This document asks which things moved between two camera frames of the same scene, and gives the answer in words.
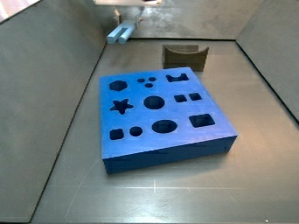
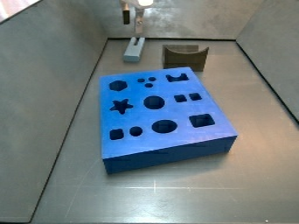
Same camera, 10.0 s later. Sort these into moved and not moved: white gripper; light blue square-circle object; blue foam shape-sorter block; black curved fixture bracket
Moved: white gripper; light blue square-circle object
Not moved: black curved fixture bracket; blue foam shape-sorter block
